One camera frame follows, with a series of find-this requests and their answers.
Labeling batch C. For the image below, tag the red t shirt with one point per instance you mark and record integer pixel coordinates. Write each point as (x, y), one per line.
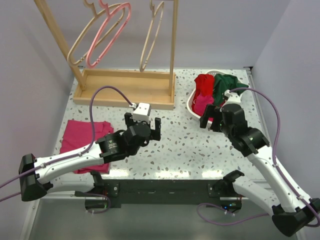
(204, 85)

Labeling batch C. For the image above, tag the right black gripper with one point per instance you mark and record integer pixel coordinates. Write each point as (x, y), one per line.
(211, 111)

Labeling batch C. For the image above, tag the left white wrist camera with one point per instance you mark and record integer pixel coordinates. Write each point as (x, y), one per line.
(141, 112)

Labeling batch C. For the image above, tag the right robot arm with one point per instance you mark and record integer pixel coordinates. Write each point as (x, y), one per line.
(289, 206)

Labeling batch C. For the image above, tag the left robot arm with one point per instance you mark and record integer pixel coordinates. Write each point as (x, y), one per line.
(37, 174)

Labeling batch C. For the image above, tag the white perforated laundry basket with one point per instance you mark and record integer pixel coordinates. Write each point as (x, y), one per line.
(191, 98)

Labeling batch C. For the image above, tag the beige hanger far left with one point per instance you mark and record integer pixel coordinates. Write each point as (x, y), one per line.
(115, 16)

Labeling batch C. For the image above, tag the folded magenta t shirt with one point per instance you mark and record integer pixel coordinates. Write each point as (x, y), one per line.
(78, 134)

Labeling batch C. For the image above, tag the beige wooden hanger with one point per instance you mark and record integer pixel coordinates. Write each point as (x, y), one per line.
(157, 13)

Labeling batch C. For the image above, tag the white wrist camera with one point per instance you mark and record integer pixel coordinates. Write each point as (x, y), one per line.
(141, 112)
(232, 98)

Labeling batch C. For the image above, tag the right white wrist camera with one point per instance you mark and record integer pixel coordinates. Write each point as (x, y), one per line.
(232, 98)

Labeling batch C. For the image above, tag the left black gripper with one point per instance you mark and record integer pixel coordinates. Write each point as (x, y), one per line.
(155, 135)

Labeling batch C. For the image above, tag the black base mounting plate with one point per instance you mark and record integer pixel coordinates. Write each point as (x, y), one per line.
(162, 192)

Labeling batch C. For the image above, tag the wooden hanger rack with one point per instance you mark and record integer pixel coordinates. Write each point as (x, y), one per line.
(110, 87)

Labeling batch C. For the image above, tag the green t shirt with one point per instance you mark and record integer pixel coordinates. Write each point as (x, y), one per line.
(223, 82)

